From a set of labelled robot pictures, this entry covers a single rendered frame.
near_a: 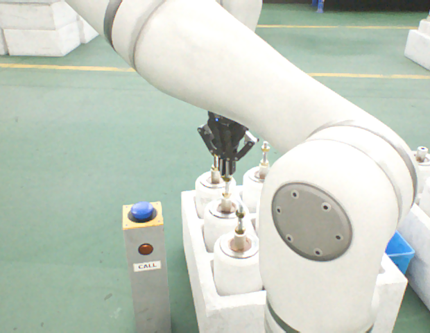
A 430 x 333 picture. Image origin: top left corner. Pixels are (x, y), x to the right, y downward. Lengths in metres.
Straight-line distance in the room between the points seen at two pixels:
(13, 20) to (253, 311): 2.86
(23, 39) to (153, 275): 2.69
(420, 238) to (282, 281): 0.77
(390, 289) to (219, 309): 0.33
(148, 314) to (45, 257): 0.43
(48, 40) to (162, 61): 2.90
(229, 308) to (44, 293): 0.51
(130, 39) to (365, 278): 0.25
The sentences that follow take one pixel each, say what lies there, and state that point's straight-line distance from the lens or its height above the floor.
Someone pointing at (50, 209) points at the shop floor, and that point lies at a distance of 1.39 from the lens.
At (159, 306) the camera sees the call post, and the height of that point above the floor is 0.11.
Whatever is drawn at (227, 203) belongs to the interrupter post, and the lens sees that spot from 0.84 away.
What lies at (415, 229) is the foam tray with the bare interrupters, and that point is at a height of 0.14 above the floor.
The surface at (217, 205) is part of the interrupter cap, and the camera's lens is 0.86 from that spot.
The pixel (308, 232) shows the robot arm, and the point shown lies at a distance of 0.28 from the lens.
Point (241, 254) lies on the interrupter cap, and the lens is 0.74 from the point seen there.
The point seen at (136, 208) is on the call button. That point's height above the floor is 0.33.
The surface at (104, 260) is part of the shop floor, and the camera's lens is 1.15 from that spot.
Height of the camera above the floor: 0.75
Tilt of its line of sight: 29 degrees down
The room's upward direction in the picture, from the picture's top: straight up
